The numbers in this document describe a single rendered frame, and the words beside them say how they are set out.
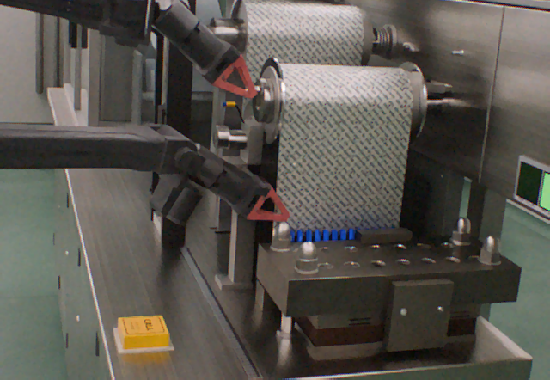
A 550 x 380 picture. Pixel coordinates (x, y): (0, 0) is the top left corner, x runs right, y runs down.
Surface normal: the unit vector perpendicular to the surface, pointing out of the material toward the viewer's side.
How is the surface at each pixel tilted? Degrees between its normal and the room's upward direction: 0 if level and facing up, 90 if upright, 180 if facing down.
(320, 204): 90
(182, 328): 0
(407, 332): 90
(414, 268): 0
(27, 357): 0
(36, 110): 90
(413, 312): 90
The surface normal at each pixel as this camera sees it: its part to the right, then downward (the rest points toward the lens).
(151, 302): 0.07, -0.97
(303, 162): 0.29, 0.26
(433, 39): -0.95, 0.01
